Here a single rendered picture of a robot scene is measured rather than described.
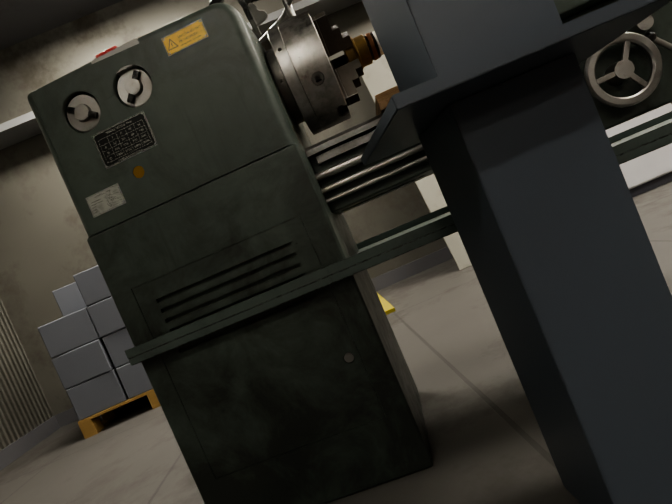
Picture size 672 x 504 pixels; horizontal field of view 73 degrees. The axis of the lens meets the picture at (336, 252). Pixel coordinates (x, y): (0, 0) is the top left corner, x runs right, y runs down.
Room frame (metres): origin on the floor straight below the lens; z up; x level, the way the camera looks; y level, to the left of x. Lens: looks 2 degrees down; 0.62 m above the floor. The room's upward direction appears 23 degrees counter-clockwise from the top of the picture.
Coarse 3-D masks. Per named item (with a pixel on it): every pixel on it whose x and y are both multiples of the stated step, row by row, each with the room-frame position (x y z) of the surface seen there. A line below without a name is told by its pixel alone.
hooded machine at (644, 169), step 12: (660, 108) 3.36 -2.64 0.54; (636, 120) 3.36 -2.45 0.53; (648, 120) 3.36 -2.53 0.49; (612, 132) 3.37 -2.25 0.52; (648, 156) 3.36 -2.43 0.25; (660, 156) 3.36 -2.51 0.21; (624, 168) 3.37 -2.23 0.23; (636, 168) 3.36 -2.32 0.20; (648, 168) 3.36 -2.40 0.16; (660, 168) 3.36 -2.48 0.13; (636, 180) 3.36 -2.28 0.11; (648, 180) 3.37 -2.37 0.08; (660, 180) 3.40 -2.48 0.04; (636, 192) 3.41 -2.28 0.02
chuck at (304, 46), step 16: (288, 32) 1.20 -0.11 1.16; (304, 32) 1.19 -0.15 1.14; (288, 48) 1.19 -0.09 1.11; (304, 48) 1.18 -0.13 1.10; (320, 48) 1.17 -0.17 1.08; (304, 64) 1.18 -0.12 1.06; (320, 64) 1.18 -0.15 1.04; (304, 80) 1.19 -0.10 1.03; (336, 80) 1.20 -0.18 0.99; (320, 96) 1.22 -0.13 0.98; (336, 96) 1.23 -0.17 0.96; (320, 112) 1.25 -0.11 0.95; (336, 112) 1.27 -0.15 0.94
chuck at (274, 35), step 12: (276, 36) 1.21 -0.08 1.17; (276, 48) 1.20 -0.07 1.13; (288, 60) 1.19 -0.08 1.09; (288, 72) 1.19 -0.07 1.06; (288, 84) 1.20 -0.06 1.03; (300, 84) 1.20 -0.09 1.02; (300, 96) 1.21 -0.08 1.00; (300, 108) 1.23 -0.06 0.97; (312, 108) 1.24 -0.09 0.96; (312, 120) 1.27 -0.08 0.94; (312, 132) 1.33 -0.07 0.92
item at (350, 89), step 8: (352, 64) 1.29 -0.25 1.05; (360, 64) 1.28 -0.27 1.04; (336, 72) 1.30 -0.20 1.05; (344, 72) 1.29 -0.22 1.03; (352, 72) 1.28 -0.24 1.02; (360, 72) 1.30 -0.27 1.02; (344, 80) 1.28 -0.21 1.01; (352, 80) 1.28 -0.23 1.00; (344, 88) 1.27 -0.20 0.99; (352, 88) 1.27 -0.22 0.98; (344, 96) 1.27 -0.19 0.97; (352, 96) 1.26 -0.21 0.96; (344, 112) 1.29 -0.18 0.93
